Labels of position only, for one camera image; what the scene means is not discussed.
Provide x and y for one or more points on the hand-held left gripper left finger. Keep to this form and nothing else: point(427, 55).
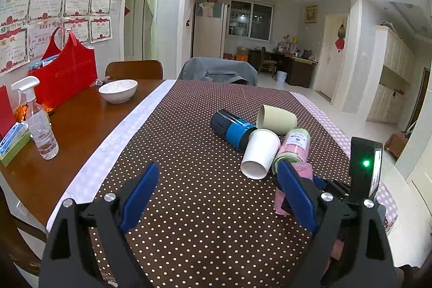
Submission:
point(140, 197)

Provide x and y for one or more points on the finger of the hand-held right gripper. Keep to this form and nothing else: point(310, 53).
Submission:
point(339, 190)

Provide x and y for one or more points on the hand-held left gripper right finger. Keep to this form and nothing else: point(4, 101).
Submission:
point(298, 197)

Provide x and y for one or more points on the pink and green labelled cup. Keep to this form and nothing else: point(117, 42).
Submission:
point(295, 146)

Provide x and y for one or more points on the white paper cup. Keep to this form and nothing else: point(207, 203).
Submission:
point(260, 153)

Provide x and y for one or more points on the beige cup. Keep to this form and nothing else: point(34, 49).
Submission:
point(276, 119)

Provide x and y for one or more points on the blue and black cup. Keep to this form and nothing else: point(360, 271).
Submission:
point(231, 127)

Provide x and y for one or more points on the brown polka dot tablecloth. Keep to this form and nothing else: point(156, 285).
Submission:
point(202, 180)

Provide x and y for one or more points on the white bowl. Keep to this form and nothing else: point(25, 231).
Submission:
point(118, 90)

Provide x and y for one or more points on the white door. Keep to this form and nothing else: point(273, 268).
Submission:
point(332, 55)

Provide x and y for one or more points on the clear spray bottle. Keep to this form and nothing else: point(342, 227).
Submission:
point(40, 129)

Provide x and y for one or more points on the white waste bin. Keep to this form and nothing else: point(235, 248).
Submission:
point(281, 76)

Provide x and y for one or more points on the dark wooden desk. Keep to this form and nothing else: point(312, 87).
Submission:
point(293, 67)

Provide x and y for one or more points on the brown wooden chair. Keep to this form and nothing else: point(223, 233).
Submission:
point(135, 69)

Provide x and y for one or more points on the red door ornament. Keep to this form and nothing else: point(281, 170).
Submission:
point(341, 38)

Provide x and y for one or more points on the green tissue box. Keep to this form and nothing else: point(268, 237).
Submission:
point(13, 143)

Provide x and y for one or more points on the wooden desk chair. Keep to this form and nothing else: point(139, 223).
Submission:
point(268, 61)

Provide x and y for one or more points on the red felt bag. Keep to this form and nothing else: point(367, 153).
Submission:
point(64, 72)

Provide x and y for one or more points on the grey cloth covered chair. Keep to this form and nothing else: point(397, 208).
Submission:
point(219, 70)

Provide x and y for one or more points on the red paper packet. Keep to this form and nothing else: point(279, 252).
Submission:
point(6, 111)

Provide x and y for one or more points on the white refrigerator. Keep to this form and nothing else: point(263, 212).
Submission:
point(206, 35)

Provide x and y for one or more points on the window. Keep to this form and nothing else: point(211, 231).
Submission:
point(251, 19)

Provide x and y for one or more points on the cream wall cabinet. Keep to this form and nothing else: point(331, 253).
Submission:
point(391, 72)

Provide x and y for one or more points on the framed wall picture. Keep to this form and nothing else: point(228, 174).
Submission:
point(311, 14)

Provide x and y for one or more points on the wall of award certificates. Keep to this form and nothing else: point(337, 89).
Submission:
point(50, 1)

